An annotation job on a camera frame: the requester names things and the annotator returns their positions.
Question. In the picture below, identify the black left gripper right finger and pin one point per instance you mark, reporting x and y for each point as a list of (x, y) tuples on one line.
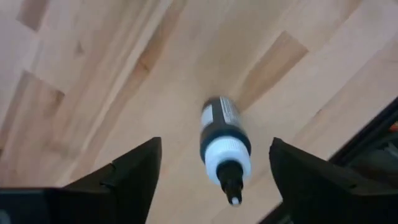
[(311, 193)]

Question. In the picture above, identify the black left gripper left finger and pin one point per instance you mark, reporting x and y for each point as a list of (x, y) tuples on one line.
[(124, 193)]

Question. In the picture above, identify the large bottle black tip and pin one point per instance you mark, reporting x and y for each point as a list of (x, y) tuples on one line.
[(224, 124)]

